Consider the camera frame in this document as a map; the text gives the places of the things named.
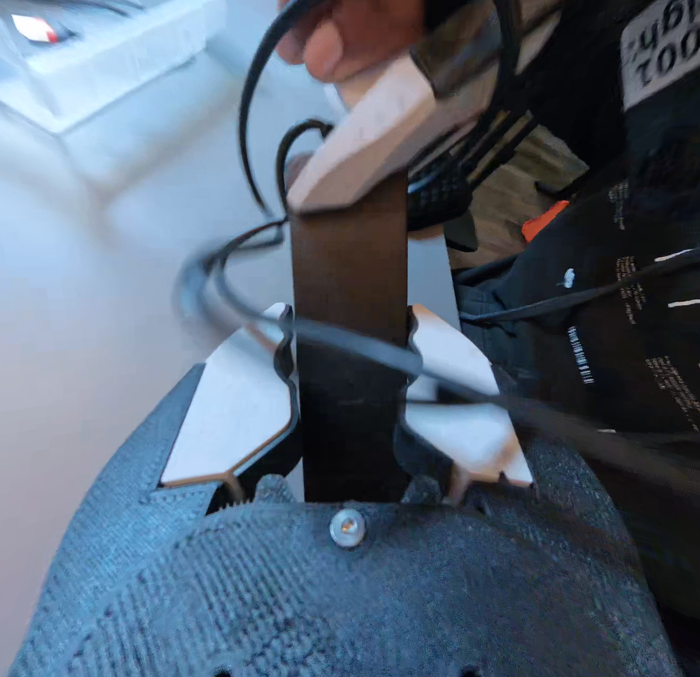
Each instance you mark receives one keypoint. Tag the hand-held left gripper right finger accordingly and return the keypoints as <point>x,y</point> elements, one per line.
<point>465,442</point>

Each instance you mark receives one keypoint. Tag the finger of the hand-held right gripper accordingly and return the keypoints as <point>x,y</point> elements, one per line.
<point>372,135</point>

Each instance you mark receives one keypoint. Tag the clear plastic bin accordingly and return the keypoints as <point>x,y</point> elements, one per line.
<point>109,59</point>

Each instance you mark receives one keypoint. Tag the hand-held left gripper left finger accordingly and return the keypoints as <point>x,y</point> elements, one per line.
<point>229,414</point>

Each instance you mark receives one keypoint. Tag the black chair armrest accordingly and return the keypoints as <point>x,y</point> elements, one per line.
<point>437,196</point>

